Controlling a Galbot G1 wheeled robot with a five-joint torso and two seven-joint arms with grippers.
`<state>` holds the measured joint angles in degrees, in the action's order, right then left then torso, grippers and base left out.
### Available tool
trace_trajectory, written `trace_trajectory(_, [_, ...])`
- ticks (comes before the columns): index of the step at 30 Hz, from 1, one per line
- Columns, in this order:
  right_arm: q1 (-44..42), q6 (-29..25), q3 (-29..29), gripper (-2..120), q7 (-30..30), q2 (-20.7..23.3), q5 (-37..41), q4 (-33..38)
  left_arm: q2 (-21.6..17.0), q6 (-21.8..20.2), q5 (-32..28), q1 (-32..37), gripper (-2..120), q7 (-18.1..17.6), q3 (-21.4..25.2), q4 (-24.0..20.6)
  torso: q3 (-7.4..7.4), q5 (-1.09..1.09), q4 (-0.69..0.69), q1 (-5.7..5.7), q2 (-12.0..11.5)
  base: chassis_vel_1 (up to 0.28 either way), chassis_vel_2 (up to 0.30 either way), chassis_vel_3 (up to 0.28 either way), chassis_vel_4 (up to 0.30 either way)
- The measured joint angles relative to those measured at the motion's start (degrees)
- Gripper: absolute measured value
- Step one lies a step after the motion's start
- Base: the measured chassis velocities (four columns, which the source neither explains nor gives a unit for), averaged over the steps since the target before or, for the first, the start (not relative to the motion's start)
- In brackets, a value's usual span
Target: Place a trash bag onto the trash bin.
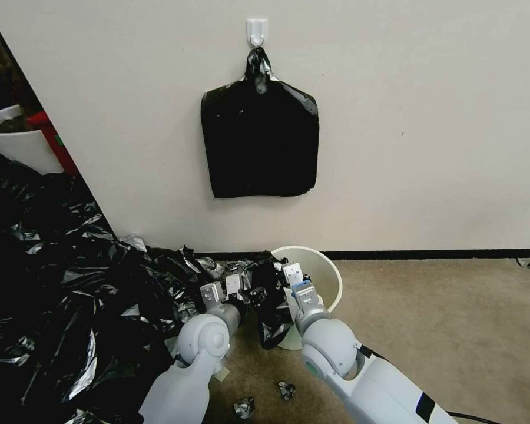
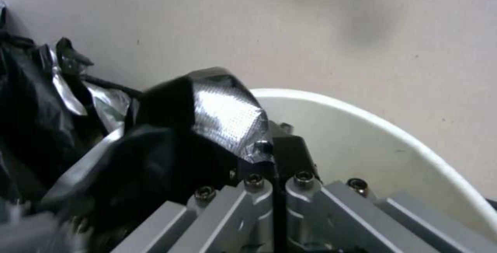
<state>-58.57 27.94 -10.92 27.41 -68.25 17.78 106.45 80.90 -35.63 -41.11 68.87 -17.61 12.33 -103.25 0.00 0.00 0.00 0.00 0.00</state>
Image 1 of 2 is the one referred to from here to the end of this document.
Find brown plant trunk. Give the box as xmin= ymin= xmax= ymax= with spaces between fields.
xmin=0 ymin=27 xmax=32 ymax=133

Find white round trash bin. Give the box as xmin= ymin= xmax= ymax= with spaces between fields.
xmin=269 ymin=245 xmax=343 ymax=350

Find red box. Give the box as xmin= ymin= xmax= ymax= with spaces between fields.
xmin=26 ymin=110 xmax=77 ymax=177

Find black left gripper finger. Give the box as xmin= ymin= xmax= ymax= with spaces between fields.
xmin=245 ymin=286 xmax=269 ymax=306

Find pile of black trash bags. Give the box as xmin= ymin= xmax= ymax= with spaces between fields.
xmin=0 ymin=142 xmax=274 ymax=424

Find black floor cable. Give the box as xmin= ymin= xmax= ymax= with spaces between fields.
xmin=448 ymin=411 xmax=485 ymax=424

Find white adhesive wall hook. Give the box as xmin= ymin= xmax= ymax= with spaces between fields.
xmin=247 ymin=18 xmax=267 ymax=47

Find crumpled black plastic scrap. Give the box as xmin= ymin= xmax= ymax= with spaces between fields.
xmin=277 ymin=380 xmax=297 ymax=403
xmin=233 ymin=396 xmax=256 ymax=419

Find white round planter pot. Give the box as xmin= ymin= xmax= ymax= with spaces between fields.
xmin=0 ymin=104 xmax=65 ymax=175

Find folded black trash bags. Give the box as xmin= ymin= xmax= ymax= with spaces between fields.
xmin=200 ymin=47 xmax=322 ymax=200

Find black plastic trash bag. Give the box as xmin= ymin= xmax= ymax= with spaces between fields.
xmin=250 ymin=250 xmax=296 ymax=350

